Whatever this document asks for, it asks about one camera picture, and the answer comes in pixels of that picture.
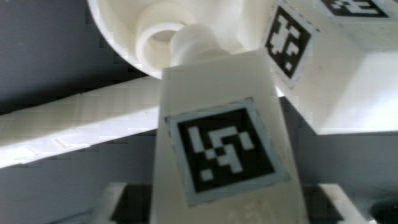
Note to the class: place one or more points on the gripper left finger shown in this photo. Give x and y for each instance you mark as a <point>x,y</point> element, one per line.
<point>122,208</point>

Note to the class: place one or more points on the white front barrier rail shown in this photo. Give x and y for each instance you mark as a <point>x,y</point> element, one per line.
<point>81,121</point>

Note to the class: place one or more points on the white stool leg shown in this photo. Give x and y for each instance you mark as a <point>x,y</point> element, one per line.
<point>331,43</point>
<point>225,179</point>

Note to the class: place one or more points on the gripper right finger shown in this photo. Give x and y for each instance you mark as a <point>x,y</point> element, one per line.
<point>329,205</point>

